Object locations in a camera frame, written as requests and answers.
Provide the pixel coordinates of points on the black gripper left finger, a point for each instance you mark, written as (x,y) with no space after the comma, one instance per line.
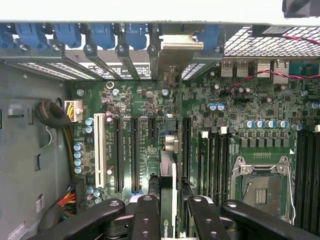
(146,220)

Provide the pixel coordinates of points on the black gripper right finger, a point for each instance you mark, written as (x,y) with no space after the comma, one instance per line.
(207,222)

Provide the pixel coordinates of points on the long black expansion slot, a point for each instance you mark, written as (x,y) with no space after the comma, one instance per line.
(135,155)
(186,150)
(118,155)

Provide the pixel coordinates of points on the white expansion slot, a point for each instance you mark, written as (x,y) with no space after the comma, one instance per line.
(100,150)

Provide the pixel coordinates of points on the short black expansion slot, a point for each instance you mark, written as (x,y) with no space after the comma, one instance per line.
(152,128)

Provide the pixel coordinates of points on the green motherboard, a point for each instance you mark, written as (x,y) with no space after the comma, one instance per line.
(145,105)

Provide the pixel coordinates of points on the white power connector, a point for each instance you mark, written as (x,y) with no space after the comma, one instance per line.
(75,111)

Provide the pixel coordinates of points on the silver USB port pair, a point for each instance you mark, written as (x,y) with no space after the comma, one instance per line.
(235,70)

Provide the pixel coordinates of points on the silver network port block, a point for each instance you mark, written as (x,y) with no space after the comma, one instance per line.
(265,70)

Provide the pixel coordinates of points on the blue card retention clip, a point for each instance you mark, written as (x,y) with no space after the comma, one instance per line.
(31,35)
(210,37)
(136,36)
(102,35)
(67,35)

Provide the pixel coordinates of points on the black open PC case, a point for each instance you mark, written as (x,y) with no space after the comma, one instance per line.
(250,42)

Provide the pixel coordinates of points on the CPU socket metal frame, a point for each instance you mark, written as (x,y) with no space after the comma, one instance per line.
(262,195)

